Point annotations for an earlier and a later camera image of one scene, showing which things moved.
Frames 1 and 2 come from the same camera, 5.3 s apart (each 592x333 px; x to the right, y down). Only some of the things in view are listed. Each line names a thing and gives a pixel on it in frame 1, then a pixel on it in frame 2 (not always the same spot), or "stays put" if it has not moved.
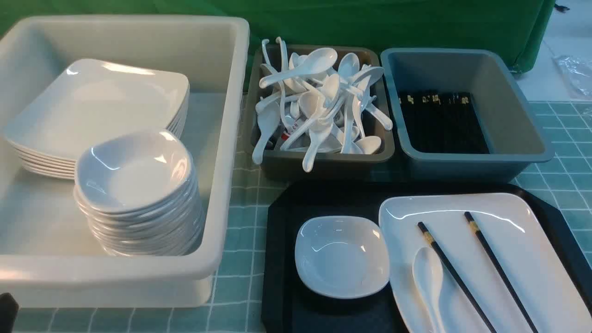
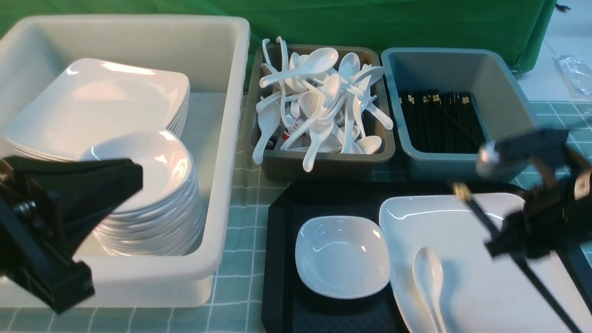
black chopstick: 501,275 -> 463,192
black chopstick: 423,228 -> 521,258
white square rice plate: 518,231 stays put
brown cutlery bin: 323,107 stays put
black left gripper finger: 9,309 -> 36,195
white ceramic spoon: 428,272 stays put
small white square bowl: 342,256 stays put
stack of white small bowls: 139,192 stays put
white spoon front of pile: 316,131 stays put
